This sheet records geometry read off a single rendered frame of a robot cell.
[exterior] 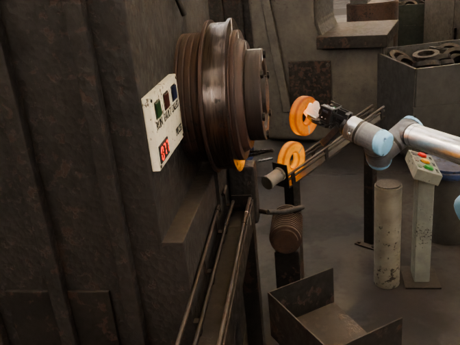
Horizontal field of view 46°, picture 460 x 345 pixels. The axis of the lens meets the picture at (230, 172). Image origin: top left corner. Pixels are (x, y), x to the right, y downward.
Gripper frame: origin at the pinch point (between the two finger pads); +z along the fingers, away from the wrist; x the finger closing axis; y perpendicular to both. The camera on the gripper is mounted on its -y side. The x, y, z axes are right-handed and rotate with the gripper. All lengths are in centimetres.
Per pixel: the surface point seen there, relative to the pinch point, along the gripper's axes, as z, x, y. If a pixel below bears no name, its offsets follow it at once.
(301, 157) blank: -0.6, -4.7, -23.0
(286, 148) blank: 2.0, 4.3, -16.5
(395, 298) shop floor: -52, -28, -81
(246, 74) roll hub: -12, 54, 32
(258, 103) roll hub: -18, 55, 25
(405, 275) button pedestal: -47, -46, -81
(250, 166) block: -1.8, 31.8, -13.1
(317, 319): -61, 70, -16
